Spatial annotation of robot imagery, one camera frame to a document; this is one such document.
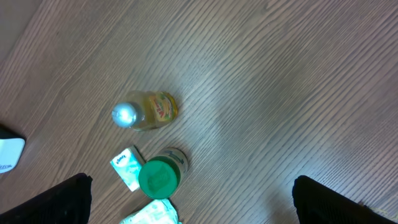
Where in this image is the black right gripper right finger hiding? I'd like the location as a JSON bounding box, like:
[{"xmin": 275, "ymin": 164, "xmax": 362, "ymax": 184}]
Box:
[{"xmin": 292, "ymin": 175, "xmax": 396, "ymax": 224}]

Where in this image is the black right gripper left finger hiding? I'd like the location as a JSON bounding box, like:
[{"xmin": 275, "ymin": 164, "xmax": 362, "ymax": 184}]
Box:
[{"xmin": 1, "ymin": 173, "xmax": 93, "ymax": 224}]

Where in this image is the teal Kleenex tissue pack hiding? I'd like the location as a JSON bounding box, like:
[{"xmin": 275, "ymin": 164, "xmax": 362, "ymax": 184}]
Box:
[{"xmin": 110, "ymin": 146, "xmax": 146, "ymax": 192}]

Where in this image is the teal snack bar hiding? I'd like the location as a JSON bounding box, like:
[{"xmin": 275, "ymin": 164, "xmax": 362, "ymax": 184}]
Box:
[{"xmin": 119, "ymin": 199, "xmax": 182, "ymax": 224}]

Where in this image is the green lidded jar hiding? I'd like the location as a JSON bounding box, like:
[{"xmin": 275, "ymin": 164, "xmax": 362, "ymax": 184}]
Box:
[{"xmin": 138, "ymin": 147, "xmax": 188, "ymax": 200}]

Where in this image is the yellow liquid bottle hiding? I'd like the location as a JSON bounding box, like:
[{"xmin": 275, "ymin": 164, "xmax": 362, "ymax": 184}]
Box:
[{"xmin": 111, "ymin": 90, "xmax": 178, "ymax": 131}]

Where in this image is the white barcode scanner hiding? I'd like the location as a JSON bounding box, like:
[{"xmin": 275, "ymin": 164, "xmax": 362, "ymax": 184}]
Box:
[{"xmin": 0, "ymin": 125, "xmax": 25, "ymax": 174}]

